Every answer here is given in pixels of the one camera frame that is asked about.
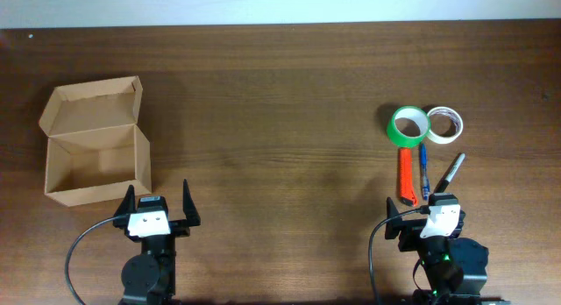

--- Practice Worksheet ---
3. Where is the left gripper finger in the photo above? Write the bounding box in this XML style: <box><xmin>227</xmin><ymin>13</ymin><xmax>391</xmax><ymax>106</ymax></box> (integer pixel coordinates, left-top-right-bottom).
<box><xmin>182</xmin><ymin>179</ymin><xmax>201</xmax><ymax>227</ymax></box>
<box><xmin>114</xmin><ymin>185</ymin><xmax>136</xmax><ymax>217</ymax></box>

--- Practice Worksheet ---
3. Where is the brown cardboard box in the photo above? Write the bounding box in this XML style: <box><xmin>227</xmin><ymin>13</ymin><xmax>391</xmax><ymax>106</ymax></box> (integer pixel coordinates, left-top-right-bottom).
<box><xmin>39</xmin><ymin>76</ymin><xmax>152</xmax><ymax>207</ymax></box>

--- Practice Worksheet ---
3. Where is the green tape roll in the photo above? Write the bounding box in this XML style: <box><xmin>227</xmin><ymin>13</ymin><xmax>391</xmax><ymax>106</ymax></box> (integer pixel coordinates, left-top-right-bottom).
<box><xmin>387</xmin><ymin>106</ymin><xmax>431</xmax><ymax>148</ymax></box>

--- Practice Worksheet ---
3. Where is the white tape roll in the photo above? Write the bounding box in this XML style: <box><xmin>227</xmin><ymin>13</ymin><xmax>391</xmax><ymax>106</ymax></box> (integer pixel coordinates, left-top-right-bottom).
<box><xmin>427</xmin><ymin>106</ymin><xmax>464</xmax><ymax>145</ymax></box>

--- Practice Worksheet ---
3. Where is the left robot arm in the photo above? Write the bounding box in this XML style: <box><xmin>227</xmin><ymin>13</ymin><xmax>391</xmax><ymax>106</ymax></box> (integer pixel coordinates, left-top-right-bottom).
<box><xmin>113</xmin><ymin>181</ymin><xmax>201</xmax><ymax>305</ymax></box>

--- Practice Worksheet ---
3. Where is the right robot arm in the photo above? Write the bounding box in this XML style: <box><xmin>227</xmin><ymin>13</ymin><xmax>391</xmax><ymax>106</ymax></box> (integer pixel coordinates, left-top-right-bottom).
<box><xmin>385</xmin><ymin>193</ymin><xmax>508</xmax><ymax>305</ymax></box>

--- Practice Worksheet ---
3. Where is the orange utility knife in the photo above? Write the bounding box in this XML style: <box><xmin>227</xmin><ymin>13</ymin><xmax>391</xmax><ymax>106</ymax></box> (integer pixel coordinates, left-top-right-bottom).
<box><xmin>398</xmin><ymin>148</ymin><xmax>418</xmax><ymax>207</ymax></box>

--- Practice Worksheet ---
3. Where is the blue ballpoint pen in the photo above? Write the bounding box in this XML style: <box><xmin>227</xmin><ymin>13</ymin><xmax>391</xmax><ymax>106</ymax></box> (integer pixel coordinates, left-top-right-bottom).
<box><xmin>419</xmin><ymin>144</ymin><xmax>430</xmax><ymax>201</ymax></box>

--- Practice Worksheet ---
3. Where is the black permanent marker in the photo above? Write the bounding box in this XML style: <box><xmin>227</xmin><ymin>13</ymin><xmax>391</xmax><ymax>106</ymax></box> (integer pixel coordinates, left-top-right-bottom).
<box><xmin>434</xmin><ymin>153</ymin><xmax>465</xmax><ymax>193</ymax></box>

